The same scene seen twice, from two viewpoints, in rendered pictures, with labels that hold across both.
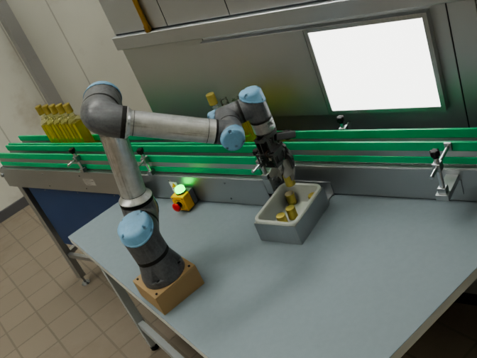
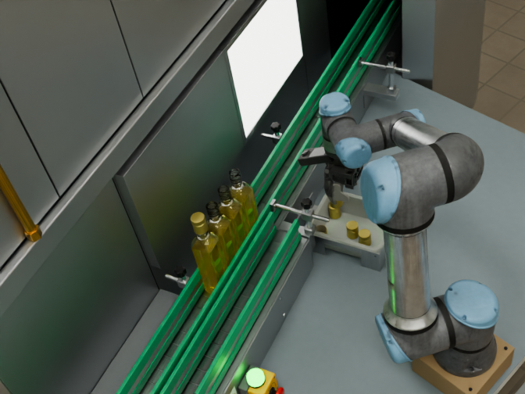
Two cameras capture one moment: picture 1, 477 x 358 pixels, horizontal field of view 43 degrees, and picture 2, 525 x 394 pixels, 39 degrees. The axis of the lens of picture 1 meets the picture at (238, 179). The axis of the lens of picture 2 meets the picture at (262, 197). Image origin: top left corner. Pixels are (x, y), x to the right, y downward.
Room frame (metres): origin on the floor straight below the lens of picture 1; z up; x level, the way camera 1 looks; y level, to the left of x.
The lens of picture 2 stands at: (2.22, 1.16, 2.44)
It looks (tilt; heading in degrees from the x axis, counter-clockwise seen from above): 47 degrees down; 260
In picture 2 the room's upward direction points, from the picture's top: 12 degrees counter-clockwise
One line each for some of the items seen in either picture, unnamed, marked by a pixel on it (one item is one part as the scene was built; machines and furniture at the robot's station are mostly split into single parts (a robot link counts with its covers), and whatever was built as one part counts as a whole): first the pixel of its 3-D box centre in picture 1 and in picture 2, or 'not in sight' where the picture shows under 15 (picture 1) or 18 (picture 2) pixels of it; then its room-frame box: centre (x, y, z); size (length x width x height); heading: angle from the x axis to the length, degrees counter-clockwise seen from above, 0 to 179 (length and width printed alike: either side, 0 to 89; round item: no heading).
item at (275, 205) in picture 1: (291, 211); (353, 227); (1.77, -0.13, 0.80); 0.22 x 0.17 x 0.09; 135
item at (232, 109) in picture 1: (226, 119); (355, 141); (1.77, -0.04, 1.22); 0.11 x 0.11 x 0.08; 86
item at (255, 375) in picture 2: (179, 189); (255, 377); (2.17, 0.24, 0.84); 0.04 x 0.04 x 0.03
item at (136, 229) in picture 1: (140, 235); (466, 313); (1.69, 0.36, 1.00); 0.13 x 0.12 x 0.14; 176
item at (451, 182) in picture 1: (443, 177); (383, 80); (1.47, -0.57, 0.90); 0.17 x 0.05 x 0.23; 135
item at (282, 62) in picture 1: (313, 72); (226, 104); (2.00, -0.40, 1.15); 0.90 x 0.03 x 0.34; 45
